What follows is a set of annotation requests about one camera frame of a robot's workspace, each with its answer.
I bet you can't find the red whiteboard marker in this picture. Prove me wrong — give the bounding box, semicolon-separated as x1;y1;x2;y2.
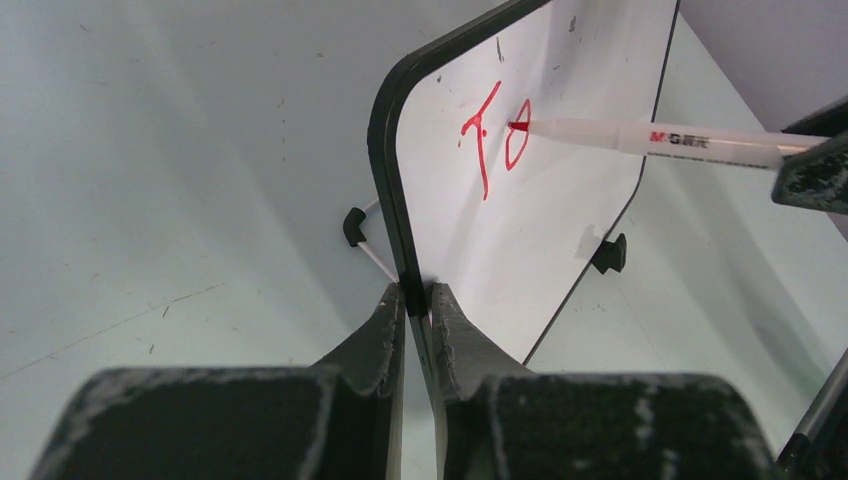
507;119;828;171

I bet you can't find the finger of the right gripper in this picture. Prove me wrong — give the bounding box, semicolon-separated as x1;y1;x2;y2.
771;133;847;215
781;97;848;138

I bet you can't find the white board black frame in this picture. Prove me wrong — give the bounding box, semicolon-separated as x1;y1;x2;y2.
342;1;679;382

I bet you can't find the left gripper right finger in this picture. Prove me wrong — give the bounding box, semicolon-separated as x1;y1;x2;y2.
430;283;779;479

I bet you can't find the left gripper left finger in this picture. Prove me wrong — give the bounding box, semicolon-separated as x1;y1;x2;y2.
31;283;406;479

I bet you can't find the black whiteboard marker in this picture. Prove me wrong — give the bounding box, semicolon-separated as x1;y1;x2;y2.
776;351;847;479

